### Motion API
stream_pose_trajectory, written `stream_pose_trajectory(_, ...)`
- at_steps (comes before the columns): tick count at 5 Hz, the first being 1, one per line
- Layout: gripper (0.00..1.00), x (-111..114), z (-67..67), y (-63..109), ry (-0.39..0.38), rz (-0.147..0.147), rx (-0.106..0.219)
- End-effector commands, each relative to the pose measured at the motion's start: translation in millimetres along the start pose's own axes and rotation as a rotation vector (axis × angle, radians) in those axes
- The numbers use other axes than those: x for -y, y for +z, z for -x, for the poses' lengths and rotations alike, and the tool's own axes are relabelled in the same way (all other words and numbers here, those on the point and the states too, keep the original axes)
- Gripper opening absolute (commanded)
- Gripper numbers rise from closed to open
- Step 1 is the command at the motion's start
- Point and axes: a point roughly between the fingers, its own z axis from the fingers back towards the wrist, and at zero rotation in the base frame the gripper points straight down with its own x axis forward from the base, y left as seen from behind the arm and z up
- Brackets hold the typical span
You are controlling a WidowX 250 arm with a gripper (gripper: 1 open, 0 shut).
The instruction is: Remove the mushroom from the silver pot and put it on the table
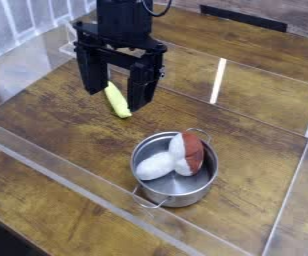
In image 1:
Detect clear acrylic front barrier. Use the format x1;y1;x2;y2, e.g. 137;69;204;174
0;127;253;256

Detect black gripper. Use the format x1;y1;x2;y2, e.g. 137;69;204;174
73;0;168;112

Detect black cable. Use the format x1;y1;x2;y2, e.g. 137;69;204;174
141;0;174;18

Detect silver pot with handles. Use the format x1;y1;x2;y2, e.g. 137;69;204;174
130;128;218;209

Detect clear acrylic triangular stand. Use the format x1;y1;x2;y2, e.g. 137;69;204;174
59;22;77;58

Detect spoon with yellow handle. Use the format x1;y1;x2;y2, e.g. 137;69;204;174
105;81;131;119

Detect black bar on table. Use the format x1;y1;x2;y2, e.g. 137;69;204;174
200;4;288;32

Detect brown and white plush mushroom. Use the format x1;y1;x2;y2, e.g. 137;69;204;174
135;132;204;181

